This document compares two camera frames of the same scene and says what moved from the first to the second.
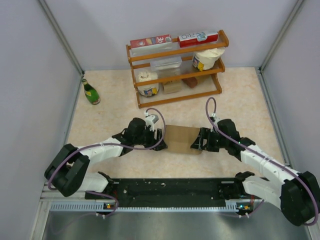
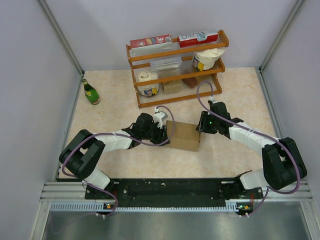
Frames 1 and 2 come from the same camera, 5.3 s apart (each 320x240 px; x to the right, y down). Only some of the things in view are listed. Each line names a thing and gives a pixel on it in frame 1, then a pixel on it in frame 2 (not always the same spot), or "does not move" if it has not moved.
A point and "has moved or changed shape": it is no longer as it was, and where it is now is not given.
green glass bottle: x=91 y=93 does not move
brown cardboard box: x=179 y=139 has moved or changed shape
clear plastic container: x=166 y=63 does not move
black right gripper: x=205 y=133 → x=202 y=126
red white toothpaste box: x=199 y=38 does not move
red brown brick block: x=192 y=82 does not move
